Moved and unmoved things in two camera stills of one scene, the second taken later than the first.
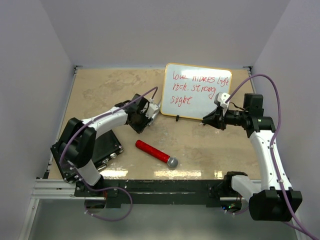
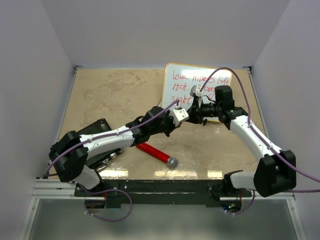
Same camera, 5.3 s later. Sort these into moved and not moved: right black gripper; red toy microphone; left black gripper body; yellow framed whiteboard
Moved: left black gripper body; right black gripper
Not moved: red toy microphone; yellow framed whiteboard
